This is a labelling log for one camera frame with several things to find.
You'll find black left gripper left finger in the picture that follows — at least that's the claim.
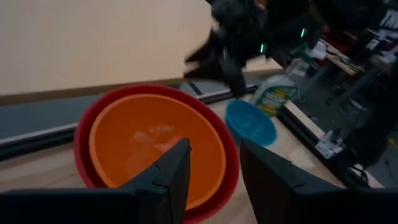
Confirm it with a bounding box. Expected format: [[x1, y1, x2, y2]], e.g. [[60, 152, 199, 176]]
[[0, 138, 191, 224]]

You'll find light wooden table board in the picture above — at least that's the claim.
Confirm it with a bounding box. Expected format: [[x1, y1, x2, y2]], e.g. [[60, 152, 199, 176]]
[[0, 0, 284, 105]]

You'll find cluttered wooden workbench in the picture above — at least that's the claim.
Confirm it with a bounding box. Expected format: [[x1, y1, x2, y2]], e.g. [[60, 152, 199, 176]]
[[320, 0, 398, 77]]

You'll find orange plastic bowl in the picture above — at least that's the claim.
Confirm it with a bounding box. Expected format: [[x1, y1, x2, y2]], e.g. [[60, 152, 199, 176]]
[[89, 93, 227, 211]]

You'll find large red plastic bowl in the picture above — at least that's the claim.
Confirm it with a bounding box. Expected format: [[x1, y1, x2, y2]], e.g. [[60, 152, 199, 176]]
[[73, 83, 240, 224]]

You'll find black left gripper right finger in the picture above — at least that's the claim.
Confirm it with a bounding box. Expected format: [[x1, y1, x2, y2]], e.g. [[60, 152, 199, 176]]
[[239, 139, 398, 224]]

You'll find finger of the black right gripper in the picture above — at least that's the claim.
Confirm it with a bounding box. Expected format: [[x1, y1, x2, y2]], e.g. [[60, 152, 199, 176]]
[[183, 32, 225, 80], [222, 57, 248, 98]]

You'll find green label cleaner spray bottle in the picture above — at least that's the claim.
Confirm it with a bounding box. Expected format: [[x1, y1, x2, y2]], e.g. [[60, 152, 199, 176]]
[[250, 57, 308, 118]]

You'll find small blue plastic bowl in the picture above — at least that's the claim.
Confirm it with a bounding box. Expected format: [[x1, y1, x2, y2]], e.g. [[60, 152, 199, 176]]
[[225, 99, 278, 147]]

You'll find silver metal corner bracket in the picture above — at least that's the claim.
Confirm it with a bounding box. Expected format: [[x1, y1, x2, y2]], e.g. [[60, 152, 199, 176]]
[[315, 130, 345, 159]]

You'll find black aluminium table rail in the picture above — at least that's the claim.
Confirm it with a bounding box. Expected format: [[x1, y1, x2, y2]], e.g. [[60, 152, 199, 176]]
[[276, 101, 385, 189], [0, 83, 259, 161]]

